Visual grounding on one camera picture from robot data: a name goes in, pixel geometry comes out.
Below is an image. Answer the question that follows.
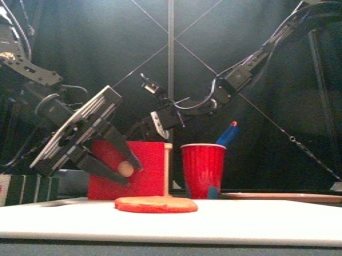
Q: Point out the blue marker red tip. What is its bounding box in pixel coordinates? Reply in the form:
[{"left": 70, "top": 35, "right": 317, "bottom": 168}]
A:
[{"left": 215, "top": 120, "right": 241, "bottom": 148}]

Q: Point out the red plastic cup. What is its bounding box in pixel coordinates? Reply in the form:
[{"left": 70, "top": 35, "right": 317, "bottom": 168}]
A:
[{"left": 179, "top": 143, "right": 229, "bottom": 200}]

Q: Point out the green white striped box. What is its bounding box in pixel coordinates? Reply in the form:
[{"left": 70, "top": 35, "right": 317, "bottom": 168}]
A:
[{"left": 0, "top": 173, "right": 60, "bottom": 207}]

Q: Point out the flat orange dough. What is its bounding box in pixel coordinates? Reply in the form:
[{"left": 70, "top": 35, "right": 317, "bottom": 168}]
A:
[{"left": 114, "top": 195, "right": 201, "bottom": 214}]

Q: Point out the round wooden drawer knob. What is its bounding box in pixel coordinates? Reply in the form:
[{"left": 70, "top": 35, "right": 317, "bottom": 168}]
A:
[{"left": 116, "top": 160, "right": 136, "bottom": 179}]

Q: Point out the dark side frame post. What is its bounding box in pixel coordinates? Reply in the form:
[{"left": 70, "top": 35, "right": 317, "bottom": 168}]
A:
[{"left": 307, "top": 29, "right": 341, "bottom": 183}]

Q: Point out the red drawer box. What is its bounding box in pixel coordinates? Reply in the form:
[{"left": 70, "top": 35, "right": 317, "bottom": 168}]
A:
[{"left": 87, "top": 140, "right": 174, "bottom": 201}]

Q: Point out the brown flat tray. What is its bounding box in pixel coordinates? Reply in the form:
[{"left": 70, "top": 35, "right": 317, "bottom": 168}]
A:
[{"left": 221, "top": 191, "right": 342, "bottom": 205}]

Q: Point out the thin steel brace wire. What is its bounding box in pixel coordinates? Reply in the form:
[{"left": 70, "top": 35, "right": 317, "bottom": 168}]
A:
[
  {"left": 130, "top": 0, "right": 342, "bottom": 183},
  {"left": 111, "top": 0, "right": 225, "bottom": 89}
]

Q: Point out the grey vertical frame pole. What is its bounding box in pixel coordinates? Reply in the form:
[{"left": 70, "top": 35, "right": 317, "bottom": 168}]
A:
[{"left": 167, "top": 0, "right": 176, "bottom": 101}]

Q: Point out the grey right arm cable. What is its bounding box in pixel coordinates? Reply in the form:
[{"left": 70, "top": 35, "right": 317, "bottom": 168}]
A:
[{"left": 172, "top": 77, "right": 221, "bottom": 112}]

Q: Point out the white cutting board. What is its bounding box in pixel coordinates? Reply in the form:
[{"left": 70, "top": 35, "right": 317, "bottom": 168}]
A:
[{"left": 0, "top": 197, "right": 342, "bottom": 249}]

